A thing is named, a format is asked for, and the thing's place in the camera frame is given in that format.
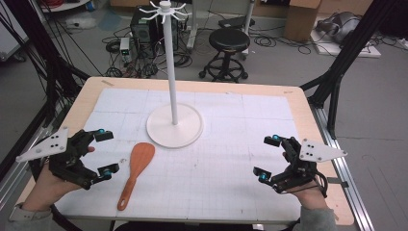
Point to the grey bag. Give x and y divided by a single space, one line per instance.
343 27

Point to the grey watch band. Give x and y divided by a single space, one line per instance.
16 211

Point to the person's left hand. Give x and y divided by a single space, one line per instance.
48 189

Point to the black tape strip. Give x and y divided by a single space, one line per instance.
338 182

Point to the white floor board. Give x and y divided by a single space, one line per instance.
352 49

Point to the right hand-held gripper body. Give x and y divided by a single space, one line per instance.
301 166

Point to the black computer tower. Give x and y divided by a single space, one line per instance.
147 32

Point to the white grid mat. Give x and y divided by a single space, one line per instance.
208 179

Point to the wooden rice spatula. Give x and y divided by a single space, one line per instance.
141 157

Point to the white hook stand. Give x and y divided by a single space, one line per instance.
173 96

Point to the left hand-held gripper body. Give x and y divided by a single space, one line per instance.
73 150

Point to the black metal frame post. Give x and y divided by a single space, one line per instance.
349 48

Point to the white stand leg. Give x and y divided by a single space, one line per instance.
192 29
248 12

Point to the person's right hand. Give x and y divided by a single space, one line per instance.
309 197

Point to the small grey power supply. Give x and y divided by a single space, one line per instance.
125 48

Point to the black flat device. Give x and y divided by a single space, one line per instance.
235 21

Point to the black round stool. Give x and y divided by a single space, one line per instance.
228 40

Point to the cardboard box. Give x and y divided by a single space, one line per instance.
300 22

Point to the aluminium rail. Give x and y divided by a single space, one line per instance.
346 173

